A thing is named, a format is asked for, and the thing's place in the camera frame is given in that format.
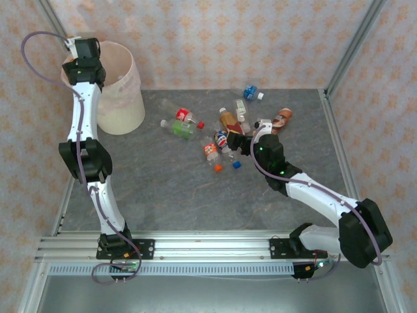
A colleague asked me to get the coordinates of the blue pepsi bottle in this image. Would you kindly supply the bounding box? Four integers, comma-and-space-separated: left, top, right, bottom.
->
213, 129, 231, 153

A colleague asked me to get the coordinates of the green label clear bottle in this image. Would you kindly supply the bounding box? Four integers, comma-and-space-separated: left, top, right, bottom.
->
160, 119, 198, 140

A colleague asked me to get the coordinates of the small green circuit board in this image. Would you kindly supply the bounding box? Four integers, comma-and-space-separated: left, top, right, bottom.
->
110, 260, 137, 273

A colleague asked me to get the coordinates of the aluminium frame leg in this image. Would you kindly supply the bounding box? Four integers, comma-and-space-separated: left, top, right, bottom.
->
373, 259, 401, 313
18, 262, 50, 313

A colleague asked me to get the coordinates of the beige plastic bin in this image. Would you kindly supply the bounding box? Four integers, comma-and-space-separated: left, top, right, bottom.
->
60, 40, 147, 136

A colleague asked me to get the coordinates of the red label tea bottle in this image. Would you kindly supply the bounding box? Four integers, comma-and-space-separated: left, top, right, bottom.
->
218, 107, 245, 134

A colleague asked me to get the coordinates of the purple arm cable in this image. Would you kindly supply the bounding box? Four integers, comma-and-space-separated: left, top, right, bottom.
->
250, 125, 384, 281
21, 31, 143, 285

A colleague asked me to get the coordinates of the blue label bottle, white cap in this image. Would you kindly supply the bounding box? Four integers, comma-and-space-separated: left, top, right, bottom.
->
233, 83, 265, 101

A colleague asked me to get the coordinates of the aluminium mounting rail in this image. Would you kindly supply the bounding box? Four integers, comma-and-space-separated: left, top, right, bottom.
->
34, 230, 391, 263

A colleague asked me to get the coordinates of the grey metal sheet panel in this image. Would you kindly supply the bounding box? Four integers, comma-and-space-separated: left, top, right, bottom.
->
34, 275, 390, 313

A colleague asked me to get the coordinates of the slotted grey cable duct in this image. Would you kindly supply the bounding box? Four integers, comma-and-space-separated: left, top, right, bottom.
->
48, 263, 296, 277

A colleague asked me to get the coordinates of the pink translucent bin liner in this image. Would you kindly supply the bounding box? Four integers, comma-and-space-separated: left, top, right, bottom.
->
60, 40, 141, 110

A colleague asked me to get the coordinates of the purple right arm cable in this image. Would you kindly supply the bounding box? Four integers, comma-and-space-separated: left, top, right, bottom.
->
250, 125, 384, 281

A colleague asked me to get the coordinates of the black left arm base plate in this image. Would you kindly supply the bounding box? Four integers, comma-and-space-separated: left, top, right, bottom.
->
96, 239, 156, 261

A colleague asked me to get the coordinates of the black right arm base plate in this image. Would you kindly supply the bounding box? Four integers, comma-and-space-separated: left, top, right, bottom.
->
269, 237, 326, 261

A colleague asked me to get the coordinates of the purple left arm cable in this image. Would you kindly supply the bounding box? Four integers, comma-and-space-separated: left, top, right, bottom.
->
21, 31, 143, 285

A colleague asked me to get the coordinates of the aluminium frame post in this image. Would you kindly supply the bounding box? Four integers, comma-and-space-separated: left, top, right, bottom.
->
35, 0, 73, 43
325, 0, 389, 97

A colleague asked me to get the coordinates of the brown coffee bottle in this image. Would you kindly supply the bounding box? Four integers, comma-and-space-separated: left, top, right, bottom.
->
270, 107, 293, 135

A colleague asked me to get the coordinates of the slim white green label bottle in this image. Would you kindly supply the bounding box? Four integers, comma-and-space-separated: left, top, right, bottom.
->
233, 98, 252, 133

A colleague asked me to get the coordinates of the red cola bottle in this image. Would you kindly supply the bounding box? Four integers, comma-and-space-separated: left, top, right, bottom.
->
175, 106, 205, 129

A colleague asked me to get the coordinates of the small orange label bottle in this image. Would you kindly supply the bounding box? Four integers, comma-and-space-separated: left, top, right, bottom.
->
201, 136, 222, 163

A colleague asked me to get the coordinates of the aluminium table side rail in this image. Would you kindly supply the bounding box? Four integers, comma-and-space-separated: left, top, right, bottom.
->
321, 88, 362, 200
51, 115, 92, 236

